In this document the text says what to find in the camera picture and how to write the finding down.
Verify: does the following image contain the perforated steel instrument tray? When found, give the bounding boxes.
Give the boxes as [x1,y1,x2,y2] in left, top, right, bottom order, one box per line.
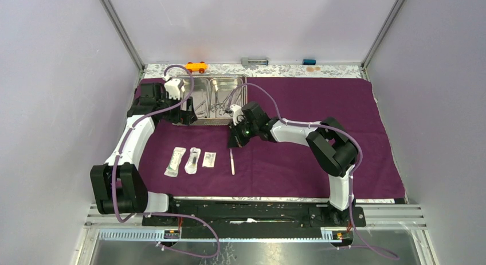
[162,75,247,126]

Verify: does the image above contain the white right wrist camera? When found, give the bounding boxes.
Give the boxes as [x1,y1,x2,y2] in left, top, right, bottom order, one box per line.
[230,104,245,126]

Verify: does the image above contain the long white sterile packet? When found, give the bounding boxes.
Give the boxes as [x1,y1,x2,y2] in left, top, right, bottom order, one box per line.
[164,147,186,177]

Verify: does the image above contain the purple cloth wrap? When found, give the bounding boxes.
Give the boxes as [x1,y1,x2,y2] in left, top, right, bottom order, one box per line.
[139,77,405,199]

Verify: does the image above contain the small white sterile packet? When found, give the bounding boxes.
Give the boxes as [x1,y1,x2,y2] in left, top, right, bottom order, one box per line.
[202,152,217,168]

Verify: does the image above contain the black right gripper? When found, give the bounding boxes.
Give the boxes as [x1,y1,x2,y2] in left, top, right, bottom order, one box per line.
[227,118,258,149]

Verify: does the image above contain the steel scalpel handle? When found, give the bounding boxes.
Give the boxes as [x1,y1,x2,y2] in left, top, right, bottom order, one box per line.
[229,149,236,176]

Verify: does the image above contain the orange toy car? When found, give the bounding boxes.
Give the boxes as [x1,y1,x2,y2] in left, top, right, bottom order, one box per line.
[185,61,208,73]

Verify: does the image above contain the steel surgical forceps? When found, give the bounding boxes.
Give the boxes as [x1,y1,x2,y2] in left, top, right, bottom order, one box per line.
[209,90,232,116]

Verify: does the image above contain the slotted grey cable duct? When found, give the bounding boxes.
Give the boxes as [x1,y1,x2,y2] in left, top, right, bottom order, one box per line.
[97,228,344,244]

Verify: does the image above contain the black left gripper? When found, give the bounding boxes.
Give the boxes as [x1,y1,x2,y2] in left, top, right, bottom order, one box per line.
[156,92,197,124]

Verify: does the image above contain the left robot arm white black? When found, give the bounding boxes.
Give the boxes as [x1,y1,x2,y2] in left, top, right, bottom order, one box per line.
[90,78,197,225]

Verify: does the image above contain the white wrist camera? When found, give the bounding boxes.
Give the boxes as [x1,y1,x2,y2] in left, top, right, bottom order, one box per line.
[230,104,245,126]
[163,78,185,101]

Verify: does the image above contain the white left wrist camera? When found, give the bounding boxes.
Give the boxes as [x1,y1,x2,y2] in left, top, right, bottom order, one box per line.
[163,78,185,101]

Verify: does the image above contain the blue plastic block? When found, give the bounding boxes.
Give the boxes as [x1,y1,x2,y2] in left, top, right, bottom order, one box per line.
[302,59,316,65]

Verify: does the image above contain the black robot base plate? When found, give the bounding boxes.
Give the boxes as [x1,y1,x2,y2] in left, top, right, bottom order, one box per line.
[142,194,367,240]

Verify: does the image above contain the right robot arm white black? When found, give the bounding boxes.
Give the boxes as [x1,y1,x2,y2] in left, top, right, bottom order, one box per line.
[227,102,358,226]

